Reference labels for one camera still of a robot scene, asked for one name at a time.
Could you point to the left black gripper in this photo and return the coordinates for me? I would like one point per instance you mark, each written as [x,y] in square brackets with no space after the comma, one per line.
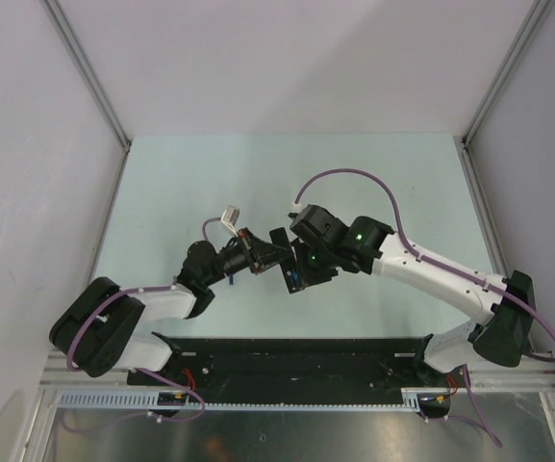
[257,260]

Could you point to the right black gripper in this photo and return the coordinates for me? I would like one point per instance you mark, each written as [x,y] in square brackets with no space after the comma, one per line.
[307,275]

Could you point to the black remote control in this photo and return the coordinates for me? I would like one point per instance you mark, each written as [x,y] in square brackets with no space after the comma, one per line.
[288,265]

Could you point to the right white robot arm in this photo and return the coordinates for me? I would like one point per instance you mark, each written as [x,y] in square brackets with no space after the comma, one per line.
[497,327]

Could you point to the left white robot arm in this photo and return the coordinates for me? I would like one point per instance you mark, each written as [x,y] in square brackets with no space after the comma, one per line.
[103,328]

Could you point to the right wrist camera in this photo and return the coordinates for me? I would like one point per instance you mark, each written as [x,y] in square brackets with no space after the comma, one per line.
[295,209]

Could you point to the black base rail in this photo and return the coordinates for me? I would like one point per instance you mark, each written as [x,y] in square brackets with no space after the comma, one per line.
[304,371]

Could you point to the left aluminium frame post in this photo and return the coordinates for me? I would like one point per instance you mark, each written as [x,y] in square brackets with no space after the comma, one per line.
[79,56]

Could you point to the aluminium frame post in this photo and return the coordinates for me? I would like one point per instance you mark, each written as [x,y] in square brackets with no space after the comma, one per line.
[79,56]
[523,39]

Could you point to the right aluminium frame post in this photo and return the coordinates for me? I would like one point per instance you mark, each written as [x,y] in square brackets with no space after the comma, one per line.
[523,39]

